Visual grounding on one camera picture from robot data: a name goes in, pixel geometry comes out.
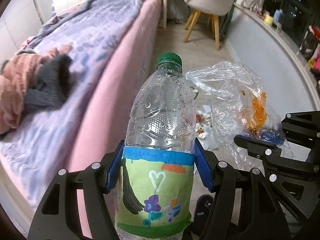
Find clear plastic trash bag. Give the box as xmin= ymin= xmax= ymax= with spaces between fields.
xmin=186 ymin=61 xmax=296 ymax=171

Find clear plastic bottle green cap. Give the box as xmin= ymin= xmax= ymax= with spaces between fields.
xmin=115 ymin=53 xmax=196 ymax=239

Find pink bed mattress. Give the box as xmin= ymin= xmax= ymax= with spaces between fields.
xmin=0 ymin=0 xmax=163 ymax=238

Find purple floral quilt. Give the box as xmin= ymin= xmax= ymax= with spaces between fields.
xmin=0 ymin=0 xmax=148 ymax=201

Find clothes pile on sill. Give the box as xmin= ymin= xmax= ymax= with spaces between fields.
xmin=299 ymin=25 xmax=319 ymax=86

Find white paper scrap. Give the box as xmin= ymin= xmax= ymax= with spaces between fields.
xmin=203 ymin=105 xmax=211 ymax=113

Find blue bottle on sill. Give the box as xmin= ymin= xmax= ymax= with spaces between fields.
xmin=273 ymin=9 xmax=284 ymax=27

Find yellow cup on sill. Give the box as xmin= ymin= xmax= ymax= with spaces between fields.
xmin=264 ymin=15 xmax=273 ymax=26

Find dark grey fuzzy garment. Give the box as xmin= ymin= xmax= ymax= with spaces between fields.
xmin=23 ymin=54 xmax=72 ymax=114

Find pink knitted garment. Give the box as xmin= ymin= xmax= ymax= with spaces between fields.
xmin=1 ymin=44 xmax=72 ymax=134

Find white chair wooden legs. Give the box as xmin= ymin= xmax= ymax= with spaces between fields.
xmin=183 ymin=0 xmax=234 ymax=50

